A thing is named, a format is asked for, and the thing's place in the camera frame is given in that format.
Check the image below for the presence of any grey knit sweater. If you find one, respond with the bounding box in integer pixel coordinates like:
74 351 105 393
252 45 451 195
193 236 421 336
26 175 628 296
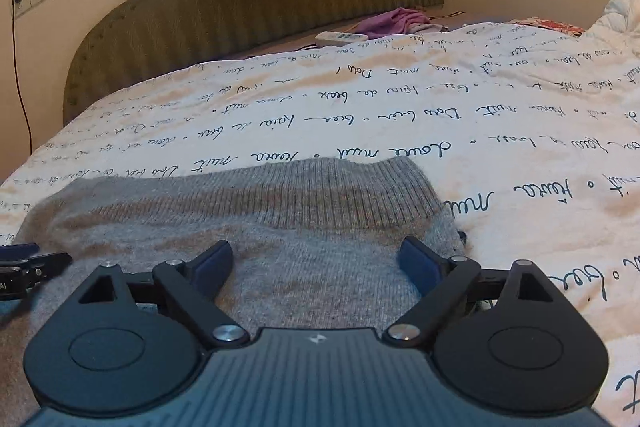
1 158 464 426

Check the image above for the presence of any white duvet with blue script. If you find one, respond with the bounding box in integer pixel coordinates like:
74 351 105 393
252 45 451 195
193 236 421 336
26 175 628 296
1 0 639 426

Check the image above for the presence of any purple crumpled cloth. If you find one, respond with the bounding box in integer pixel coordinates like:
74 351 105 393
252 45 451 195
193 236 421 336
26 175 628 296
352 8 448 39

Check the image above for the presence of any white power strip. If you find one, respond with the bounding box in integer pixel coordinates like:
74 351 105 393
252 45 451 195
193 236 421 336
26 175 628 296
314 30 369 46

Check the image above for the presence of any black power cable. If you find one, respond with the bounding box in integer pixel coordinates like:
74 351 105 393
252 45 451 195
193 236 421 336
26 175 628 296
8 0 35 156

